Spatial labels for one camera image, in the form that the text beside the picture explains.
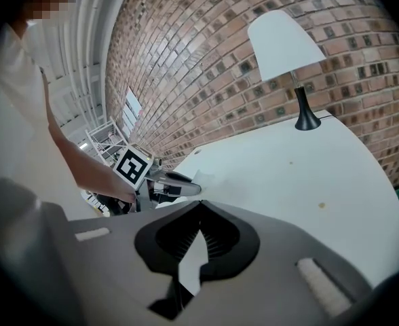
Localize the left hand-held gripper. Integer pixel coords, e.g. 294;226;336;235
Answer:
112;143;203;213

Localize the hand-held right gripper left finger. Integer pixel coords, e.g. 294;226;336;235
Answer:
66;200;201;326

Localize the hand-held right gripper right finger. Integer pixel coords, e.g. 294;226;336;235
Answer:
181;200;374;326

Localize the person's left forearm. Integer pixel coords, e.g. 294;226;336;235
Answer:
45;76;136;204

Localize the white metal rack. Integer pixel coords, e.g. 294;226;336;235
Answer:
85;120;130;166

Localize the white table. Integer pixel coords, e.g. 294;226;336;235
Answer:
153;109;399;289

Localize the white shade black base lamp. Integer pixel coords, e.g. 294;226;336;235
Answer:
246;10;328;131

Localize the person's white shirt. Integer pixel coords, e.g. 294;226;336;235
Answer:
0;20;85;221

